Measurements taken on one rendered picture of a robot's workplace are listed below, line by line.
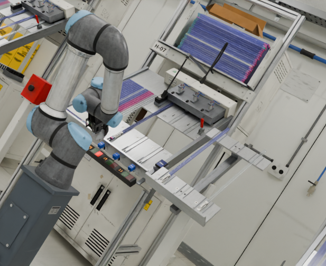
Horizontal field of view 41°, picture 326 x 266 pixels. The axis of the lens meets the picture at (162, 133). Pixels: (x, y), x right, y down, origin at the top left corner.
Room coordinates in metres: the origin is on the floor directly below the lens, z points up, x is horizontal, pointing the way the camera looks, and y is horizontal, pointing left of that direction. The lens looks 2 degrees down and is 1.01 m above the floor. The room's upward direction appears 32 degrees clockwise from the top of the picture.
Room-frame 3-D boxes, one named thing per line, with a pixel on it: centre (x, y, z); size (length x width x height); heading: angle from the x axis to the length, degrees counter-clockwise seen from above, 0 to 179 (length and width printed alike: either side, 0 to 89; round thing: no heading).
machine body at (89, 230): (2.78, -0.04, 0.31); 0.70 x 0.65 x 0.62; 62
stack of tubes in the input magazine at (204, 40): (2.64, -0.04, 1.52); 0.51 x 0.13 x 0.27; 62
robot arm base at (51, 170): (1.69, 0.27, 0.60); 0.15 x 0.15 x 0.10
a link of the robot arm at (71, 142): (1.69, 0.28, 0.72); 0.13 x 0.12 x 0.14; 78
